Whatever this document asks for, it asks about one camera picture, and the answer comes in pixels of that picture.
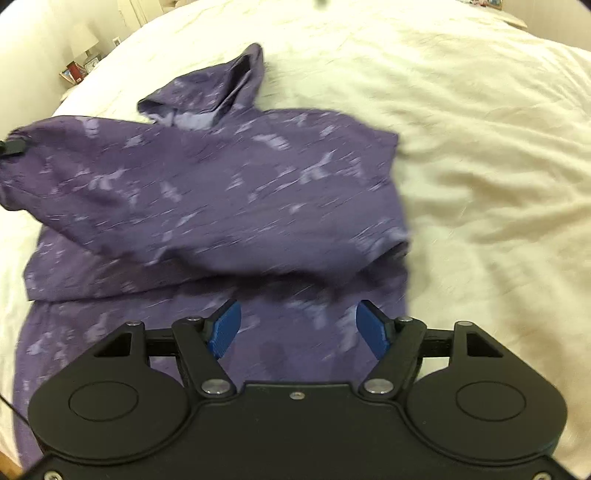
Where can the white table lamp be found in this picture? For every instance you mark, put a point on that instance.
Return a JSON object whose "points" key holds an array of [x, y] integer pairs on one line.
{"points": [[84, 40]]}

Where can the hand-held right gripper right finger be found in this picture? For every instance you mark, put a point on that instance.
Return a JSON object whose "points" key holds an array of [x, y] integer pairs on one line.
{"points": [[371, 328]]}

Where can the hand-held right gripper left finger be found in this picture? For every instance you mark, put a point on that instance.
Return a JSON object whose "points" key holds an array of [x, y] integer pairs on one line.
{"points": [[224, 328]]}

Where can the small table clock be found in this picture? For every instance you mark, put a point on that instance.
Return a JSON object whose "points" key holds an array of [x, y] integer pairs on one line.
{"points": [[92, 64]]}

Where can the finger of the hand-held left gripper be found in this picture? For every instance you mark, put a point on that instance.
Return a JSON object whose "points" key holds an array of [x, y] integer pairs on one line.
{"points": [[11, 148]]}

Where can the red picture frame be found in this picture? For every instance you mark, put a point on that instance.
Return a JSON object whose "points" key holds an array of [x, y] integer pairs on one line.
{"points": [[70, 73]]}

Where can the bed with cream bedspread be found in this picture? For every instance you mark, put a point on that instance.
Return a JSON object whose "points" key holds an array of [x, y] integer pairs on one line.
{"points": [[485, 161]]}

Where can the purple patterned hoodie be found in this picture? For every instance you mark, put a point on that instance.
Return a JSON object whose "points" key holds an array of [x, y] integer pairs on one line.
{"points": [[207, 194]]}

